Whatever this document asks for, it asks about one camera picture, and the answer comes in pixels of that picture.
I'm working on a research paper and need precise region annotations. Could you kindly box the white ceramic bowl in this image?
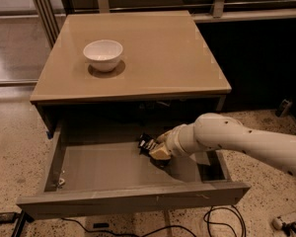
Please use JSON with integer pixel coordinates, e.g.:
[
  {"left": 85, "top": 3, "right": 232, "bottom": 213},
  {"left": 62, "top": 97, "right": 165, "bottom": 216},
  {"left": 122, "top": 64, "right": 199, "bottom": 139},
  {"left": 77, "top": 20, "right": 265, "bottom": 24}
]
[{"left": 83, "top": 39, "right": 123, "bottom": 72}]

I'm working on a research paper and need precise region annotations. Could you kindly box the white power strip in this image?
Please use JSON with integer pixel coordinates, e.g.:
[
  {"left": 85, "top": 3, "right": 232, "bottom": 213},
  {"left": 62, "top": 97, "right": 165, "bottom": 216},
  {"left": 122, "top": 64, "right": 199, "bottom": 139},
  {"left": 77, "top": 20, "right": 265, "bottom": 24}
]
[{"left": 272, "top": 211, "right": 296, "bottom": 230}]

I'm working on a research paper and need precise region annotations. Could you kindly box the black power adapter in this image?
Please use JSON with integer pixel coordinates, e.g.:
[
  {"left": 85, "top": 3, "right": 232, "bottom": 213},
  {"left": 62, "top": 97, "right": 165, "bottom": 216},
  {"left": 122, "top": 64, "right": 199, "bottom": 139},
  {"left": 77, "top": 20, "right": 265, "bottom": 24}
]
[{"left": 0, "top": 212, "right": 19, "bottom": 224}]

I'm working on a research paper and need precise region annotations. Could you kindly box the black floor cable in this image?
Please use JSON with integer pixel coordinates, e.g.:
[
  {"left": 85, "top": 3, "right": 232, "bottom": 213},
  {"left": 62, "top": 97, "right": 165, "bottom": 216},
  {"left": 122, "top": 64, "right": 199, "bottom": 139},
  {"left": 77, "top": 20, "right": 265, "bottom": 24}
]
[{"left": 60, "top": 204, "right": 248, "bottom": 237}]

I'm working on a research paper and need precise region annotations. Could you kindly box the open grey top drawer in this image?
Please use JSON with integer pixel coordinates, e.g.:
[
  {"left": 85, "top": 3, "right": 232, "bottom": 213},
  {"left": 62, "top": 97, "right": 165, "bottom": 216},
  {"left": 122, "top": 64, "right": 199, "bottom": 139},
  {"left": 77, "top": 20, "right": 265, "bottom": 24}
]
[{"left": 17, "top": 118, "right": 250, "bottom": 219}]

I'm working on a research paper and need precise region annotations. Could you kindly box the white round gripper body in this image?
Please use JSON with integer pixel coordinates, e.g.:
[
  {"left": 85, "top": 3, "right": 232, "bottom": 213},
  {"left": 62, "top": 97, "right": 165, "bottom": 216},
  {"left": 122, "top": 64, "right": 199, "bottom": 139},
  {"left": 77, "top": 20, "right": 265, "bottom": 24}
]
[{"left": 165, "top": 124, "right": 201, "bottom": 157}]

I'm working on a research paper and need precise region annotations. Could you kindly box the small dark floor object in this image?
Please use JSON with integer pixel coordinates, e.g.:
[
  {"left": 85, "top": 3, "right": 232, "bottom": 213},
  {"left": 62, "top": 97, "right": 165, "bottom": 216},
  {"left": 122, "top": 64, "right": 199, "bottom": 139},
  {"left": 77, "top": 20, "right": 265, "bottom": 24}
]
[{"left": 275, "top": 99, "right": 293, "bottom": 118}]

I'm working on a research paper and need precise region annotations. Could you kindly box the black rxbar chocolate wrapper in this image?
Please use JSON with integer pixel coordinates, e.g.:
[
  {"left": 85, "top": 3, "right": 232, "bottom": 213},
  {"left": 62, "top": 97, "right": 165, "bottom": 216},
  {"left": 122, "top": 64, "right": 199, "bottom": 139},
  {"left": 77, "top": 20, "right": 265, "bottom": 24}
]
[{"left": 138, "top": 133, "right": 170, "bottom": 169}]

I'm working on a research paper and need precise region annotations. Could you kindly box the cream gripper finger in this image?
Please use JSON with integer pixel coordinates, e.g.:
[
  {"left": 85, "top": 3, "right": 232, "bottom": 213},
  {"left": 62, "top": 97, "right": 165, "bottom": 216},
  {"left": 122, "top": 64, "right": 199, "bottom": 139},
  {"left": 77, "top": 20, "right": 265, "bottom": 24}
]
[
  {"left": 149, "top": 143, "right": 171, "bottom": 161},
  {"left": 156, "top": 130, "right": 171, "bottom": 143}
]

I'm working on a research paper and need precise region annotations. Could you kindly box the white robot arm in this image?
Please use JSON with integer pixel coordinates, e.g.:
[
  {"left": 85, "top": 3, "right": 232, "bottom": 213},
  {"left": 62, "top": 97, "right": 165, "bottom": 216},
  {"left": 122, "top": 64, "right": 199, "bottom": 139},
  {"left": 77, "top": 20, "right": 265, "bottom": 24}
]
[{"left": 149, "top": 113, "right": 296, "bottom": 178}]

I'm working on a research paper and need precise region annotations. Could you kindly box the tan top cabinet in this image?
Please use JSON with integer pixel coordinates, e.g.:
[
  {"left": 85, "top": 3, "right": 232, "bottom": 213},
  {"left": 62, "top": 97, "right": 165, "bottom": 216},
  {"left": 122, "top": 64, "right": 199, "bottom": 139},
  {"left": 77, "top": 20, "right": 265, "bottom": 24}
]
[{"left": 31, "top": 11, "right": 231, "bottom": 132}]

